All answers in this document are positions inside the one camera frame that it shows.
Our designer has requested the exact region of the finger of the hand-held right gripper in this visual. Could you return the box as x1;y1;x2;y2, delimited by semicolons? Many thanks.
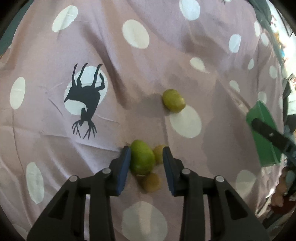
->
252;119;296;160

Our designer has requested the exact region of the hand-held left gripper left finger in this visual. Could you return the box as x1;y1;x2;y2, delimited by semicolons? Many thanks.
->
26;146;132;241

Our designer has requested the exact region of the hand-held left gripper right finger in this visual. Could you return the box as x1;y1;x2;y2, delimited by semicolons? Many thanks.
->
162;146;270;241

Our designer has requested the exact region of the pink polka dot blanket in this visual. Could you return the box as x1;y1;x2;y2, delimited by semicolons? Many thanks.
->
0;0;289;241

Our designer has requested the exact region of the small yellow-green fruit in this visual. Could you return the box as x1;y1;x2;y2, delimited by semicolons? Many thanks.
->
142;172;161;193
153;145;167;165

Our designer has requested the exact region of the colourful printed cloth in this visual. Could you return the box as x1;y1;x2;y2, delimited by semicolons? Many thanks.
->
270;14;296;81

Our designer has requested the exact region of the green plastic bowl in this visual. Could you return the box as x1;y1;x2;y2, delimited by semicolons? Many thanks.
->
246;100;284;168

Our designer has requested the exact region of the green fruit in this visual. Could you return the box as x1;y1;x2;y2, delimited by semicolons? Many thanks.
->
129;139;156;175
162;89;186;113

